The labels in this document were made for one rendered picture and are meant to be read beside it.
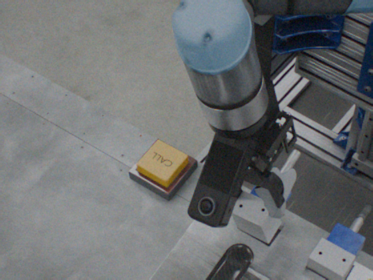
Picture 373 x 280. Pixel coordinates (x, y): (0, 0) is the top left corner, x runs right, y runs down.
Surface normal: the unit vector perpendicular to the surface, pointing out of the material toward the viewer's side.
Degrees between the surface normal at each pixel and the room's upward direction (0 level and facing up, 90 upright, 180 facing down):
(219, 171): 37
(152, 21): 0
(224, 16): 12
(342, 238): 0
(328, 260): 0
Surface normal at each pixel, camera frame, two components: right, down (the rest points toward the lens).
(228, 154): -0.44, -0.11
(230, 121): -0.07, 0.83
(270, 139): -0.24, -0.55
